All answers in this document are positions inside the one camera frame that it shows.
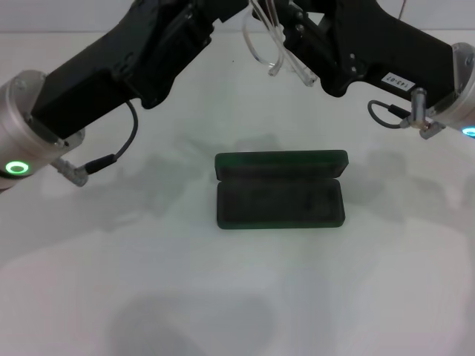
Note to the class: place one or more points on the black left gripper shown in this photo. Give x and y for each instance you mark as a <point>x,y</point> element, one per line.
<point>104,70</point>

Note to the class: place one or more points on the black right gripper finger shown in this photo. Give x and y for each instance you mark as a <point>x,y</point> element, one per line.
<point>234,5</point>

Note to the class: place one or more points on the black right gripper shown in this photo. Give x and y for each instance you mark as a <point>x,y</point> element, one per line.
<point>371,52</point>

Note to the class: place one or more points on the clear plastic glasses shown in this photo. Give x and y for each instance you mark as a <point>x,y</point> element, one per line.
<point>304,76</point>

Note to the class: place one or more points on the green glasses case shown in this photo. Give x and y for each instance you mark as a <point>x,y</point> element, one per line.
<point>278,200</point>

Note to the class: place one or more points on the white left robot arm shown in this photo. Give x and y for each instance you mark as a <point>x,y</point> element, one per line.
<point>18,130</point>

